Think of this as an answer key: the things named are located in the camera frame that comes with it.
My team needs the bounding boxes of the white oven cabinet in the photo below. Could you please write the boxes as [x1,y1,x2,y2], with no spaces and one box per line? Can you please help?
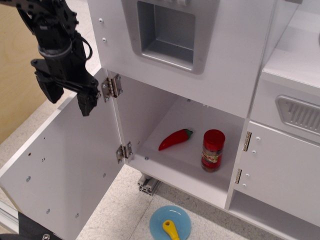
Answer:
[225,0,320,240]

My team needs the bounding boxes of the lower brass cabinet hinge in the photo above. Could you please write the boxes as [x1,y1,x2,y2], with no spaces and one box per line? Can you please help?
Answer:
[234,168,242,184]

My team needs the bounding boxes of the silver door hinge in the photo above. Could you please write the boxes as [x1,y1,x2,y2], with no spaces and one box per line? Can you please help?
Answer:
[101,74,123,103]
[116,142,134,164]

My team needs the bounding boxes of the white low fridge door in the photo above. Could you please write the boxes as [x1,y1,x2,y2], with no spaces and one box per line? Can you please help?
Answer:
[0,66,126,240]

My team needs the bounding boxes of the brass cabinet hinge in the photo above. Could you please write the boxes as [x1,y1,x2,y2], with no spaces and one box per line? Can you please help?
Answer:
[234,168,242,184]
[242,131,252,152]

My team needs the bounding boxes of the aluminium extrusion foot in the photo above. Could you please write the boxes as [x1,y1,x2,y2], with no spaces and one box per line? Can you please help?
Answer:
[137,175,161,196]

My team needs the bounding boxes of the silver oven vent panel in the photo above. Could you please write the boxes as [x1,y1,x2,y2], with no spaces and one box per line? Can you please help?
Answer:
[275,95,320,136]

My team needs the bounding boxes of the white toy fridge cabinet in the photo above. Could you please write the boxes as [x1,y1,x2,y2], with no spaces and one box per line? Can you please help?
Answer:
[88,0,279,209]

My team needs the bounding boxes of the red toy chili pepper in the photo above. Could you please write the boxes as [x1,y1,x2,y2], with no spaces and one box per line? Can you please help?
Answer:
[158,128,193,151]

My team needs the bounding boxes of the upper silver door hinge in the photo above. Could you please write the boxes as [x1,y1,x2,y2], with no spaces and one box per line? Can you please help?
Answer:
[101,74,123,103]

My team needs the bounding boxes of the yellow handled utensil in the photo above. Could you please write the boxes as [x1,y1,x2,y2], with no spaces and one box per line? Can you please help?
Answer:
[162,219,180,240]

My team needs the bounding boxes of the light wooden panel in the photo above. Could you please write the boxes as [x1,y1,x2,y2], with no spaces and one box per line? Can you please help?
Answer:
[0,5,47,142]

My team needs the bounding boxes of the aluminium frame rail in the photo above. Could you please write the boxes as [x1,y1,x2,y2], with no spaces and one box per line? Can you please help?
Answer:
[0,201,19,234]

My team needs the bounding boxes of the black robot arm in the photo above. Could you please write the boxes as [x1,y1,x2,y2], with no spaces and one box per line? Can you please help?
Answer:
[0,0,100,117]

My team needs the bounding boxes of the lower silver door hinge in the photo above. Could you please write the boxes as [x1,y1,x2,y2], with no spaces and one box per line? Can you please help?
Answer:
[116,142,134,164]

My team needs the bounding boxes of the silver ice dispenser recess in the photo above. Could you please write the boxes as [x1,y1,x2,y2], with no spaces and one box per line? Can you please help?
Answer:
[121,0,220,75]

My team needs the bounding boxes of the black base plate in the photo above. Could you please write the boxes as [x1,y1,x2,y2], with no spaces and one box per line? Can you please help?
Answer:
[18,212,61,240]

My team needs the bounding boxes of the upper brass cabinet hinge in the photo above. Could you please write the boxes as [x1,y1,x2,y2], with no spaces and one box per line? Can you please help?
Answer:
[242,131,252,152]

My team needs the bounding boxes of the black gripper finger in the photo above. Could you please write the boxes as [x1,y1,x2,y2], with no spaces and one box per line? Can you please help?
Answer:
[76,92,98,117]
[35,72,64,104]

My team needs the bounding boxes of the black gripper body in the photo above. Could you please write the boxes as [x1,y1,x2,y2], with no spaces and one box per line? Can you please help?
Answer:
[31,39,100,99]

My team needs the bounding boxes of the red lid spice jar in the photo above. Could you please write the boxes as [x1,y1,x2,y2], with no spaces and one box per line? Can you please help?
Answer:
[201,129,226,173]

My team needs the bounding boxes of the light blue plate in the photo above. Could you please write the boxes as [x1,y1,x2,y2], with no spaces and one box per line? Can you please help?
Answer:
[149,205,192,240]

